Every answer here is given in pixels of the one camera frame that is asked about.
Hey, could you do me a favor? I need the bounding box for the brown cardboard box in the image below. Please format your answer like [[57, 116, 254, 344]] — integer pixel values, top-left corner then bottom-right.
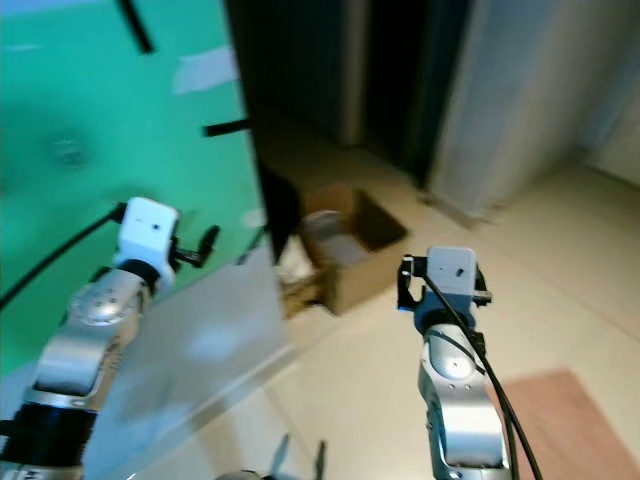
[[282, 183, 411, 318]]

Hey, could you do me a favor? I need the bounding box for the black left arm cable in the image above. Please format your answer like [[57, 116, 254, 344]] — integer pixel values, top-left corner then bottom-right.
[[0, 203, 129, 309]]

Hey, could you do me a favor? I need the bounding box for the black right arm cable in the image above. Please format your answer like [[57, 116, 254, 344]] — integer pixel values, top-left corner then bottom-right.
[[422, 275, 546, 480]]

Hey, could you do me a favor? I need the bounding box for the white paper patch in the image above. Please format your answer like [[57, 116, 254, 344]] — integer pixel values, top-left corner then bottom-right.
[[171, 44, 240, 97]]

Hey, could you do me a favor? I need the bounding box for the grey door panel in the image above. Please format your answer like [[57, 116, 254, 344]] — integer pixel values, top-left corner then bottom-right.
[[424, 0, 640, 223]]

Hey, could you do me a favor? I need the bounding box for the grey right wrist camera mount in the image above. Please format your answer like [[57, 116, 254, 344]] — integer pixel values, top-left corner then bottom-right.
[[426, 246, 479, 303]]

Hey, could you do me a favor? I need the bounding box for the red-brown floor mat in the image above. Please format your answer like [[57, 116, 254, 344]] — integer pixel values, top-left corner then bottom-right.
[[498, 368, 640, 480]]

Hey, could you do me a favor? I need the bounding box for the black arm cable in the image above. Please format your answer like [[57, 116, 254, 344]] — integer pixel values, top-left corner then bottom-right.
[[422, 275, 546, 480], [0, 203, 129, 309]]

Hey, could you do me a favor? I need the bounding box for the grey translucent panel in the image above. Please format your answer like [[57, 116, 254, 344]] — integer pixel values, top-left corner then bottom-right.
[[80, 245, 298, 480]]

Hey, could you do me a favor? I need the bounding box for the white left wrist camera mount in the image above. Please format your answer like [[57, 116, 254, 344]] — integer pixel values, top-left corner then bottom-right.
[[116, 197, 182, 288]]

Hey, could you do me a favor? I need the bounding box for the long black slanted hook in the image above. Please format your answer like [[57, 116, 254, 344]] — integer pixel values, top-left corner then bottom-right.
[[116, 0, 157, 55]]

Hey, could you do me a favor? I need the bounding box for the green hook board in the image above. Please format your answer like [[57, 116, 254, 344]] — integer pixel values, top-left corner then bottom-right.
[[0, 0, 287, 379]]

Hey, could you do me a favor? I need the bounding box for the short black level hook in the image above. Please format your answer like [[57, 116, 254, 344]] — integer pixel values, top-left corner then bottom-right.
[[202, 117, 252, 138]]

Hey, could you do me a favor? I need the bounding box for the black object behind board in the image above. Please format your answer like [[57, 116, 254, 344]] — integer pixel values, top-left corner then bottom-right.
[[256, 163, 302, 263]]

